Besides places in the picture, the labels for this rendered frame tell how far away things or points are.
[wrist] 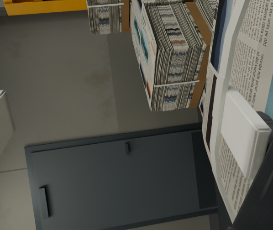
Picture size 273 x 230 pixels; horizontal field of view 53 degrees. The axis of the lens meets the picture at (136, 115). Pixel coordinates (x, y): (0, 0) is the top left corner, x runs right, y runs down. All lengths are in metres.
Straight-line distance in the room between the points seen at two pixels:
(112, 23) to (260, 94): 1.47
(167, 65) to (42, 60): 2.39
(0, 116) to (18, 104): 3.18
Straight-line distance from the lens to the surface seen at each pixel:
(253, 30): 0.24
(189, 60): 1.11
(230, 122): 0.17
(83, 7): 2.21
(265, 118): 0.17
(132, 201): 3.42
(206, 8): 1.28
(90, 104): 3.25
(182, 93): 1.24
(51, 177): 3.34
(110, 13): 1.62
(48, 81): 3.30
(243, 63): 0.25
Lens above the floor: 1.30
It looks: 8 degrees down
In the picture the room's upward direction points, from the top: 97 degrees counter-clockwise
